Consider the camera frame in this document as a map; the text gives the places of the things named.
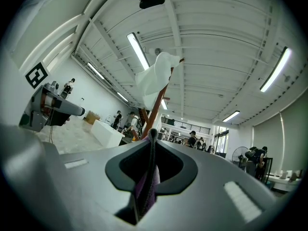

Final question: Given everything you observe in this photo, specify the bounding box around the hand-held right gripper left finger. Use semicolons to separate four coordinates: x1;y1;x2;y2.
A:
59;131;152;231

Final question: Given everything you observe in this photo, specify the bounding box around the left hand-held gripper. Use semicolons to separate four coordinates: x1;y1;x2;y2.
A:
19;61;86;133

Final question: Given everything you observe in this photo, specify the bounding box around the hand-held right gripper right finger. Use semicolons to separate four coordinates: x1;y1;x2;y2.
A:
154;131;278;231

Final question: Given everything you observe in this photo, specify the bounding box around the purple cloth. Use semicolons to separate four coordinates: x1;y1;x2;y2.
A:
133;127;162;220

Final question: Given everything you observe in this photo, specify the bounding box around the brown wooden coat stand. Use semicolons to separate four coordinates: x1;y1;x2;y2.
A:
131;57;186;142

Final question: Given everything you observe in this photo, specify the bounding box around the standing floor fan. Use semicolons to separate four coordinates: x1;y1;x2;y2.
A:
231;146;250;171

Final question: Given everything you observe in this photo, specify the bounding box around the dark table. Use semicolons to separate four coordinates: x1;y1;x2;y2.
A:
119;136;137;147

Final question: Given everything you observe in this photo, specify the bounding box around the black mezzanine railing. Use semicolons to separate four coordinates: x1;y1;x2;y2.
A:
161;116;212;135

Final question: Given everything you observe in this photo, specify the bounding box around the glass display cabinet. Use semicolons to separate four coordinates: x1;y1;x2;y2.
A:
261;157;274;184

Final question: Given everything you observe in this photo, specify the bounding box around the grey roller blind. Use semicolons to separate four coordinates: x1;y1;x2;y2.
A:
280;97;308;178
252;123;283;170

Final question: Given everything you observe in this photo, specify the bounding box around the white table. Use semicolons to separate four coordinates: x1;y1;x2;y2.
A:
266;169;303;193

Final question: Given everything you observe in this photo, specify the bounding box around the white hanging garment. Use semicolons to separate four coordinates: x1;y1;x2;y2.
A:
135;51;181;111

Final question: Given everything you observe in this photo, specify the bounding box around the black head camera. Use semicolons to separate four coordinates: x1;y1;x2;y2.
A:
138;0;167;10

